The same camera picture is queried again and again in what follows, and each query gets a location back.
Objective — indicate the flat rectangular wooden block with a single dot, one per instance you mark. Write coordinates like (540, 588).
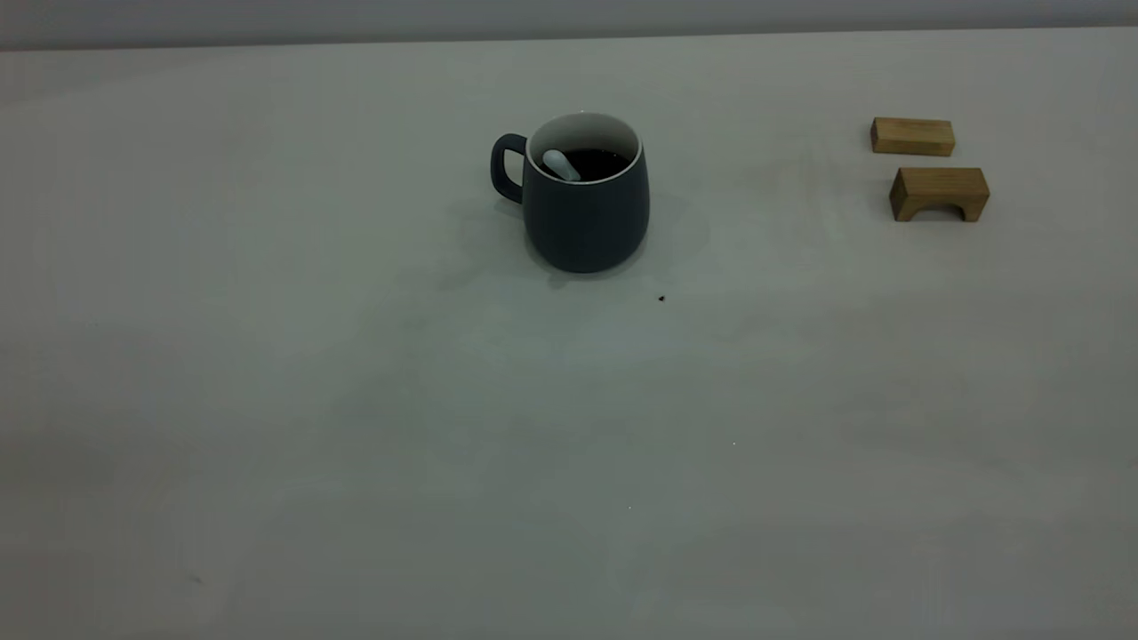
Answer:
(913, 136)

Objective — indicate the arch shaped wooden block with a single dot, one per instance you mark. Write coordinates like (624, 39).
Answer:
(938, 182)

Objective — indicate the dark grey ceramic mug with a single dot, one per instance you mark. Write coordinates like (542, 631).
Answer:
(587, 222)

